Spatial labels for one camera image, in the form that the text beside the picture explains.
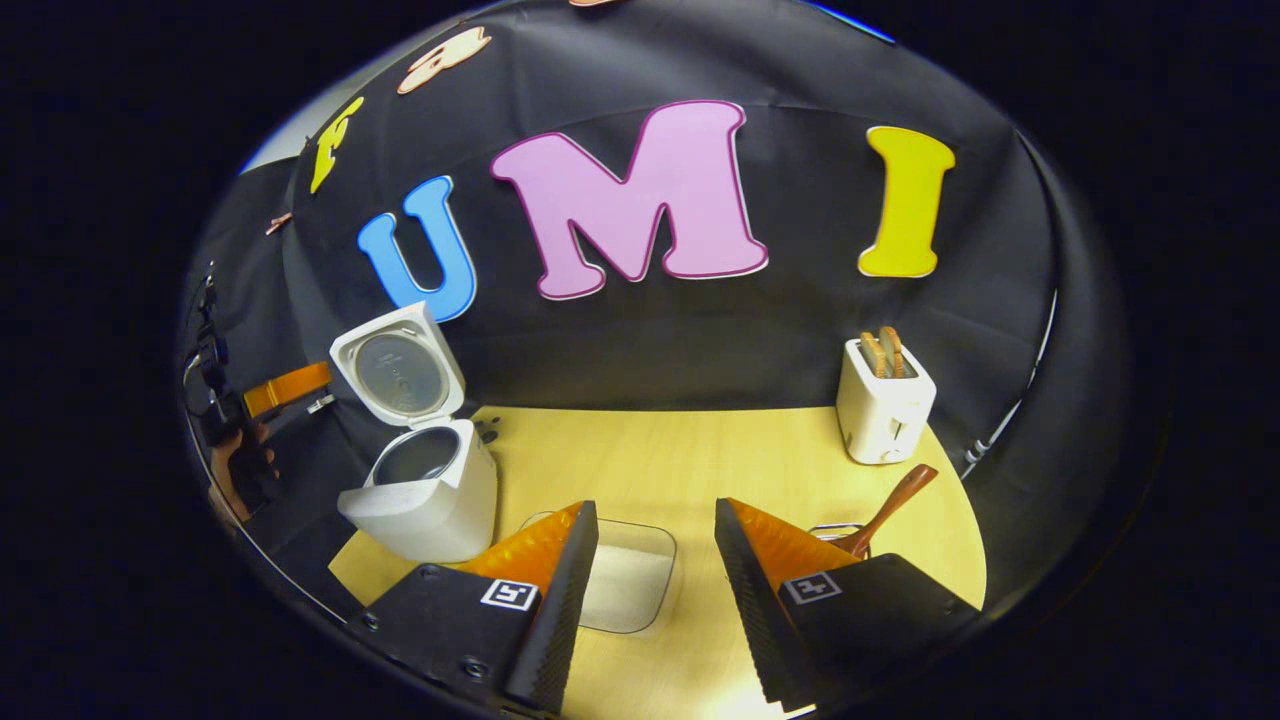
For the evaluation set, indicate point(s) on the black backdrop cloth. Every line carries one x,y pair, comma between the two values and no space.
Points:
700,340

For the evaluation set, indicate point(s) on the clear chopstick holder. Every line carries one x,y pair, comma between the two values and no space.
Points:
830,530

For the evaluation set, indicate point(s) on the white cloth clip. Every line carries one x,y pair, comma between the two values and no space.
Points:
321,404

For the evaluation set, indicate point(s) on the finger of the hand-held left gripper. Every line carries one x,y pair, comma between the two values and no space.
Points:
290,388

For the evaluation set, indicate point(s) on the brown wooden spoon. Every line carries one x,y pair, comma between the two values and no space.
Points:
890,505

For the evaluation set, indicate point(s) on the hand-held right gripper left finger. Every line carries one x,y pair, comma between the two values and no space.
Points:
560,610

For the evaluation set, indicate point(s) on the white toaster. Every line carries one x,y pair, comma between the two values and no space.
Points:
880,410

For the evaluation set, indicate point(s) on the toast slice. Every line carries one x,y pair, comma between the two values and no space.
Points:
873,352
893,348

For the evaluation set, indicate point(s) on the white rice cooker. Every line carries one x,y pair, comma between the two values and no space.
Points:
430,500

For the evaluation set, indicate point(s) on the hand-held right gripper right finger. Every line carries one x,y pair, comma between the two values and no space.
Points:
760,610

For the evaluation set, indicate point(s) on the clear tray of rice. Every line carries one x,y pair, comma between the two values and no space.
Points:
625,585

